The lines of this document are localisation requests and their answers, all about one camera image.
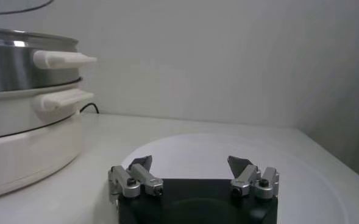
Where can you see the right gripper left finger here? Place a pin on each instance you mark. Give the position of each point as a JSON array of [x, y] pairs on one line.
[[142, 178]]

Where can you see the round glass pot lid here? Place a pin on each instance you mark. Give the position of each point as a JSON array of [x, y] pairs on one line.
[[8, 4]]

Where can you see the white electric cooker pot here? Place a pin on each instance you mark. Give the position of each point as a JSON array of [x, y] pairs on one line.
[[30, 152]]

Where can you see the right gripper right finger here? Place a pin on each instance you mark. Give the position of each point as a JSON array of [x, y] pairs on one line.
[[249, 176]]

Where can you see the stainless steel steamer basket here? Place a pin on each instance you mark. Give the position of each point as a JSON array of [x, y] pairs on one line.
[[14, 67]]

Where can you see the white round plate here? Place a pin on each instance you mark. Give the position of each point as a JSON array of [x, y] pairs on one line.
[[197, 146]]

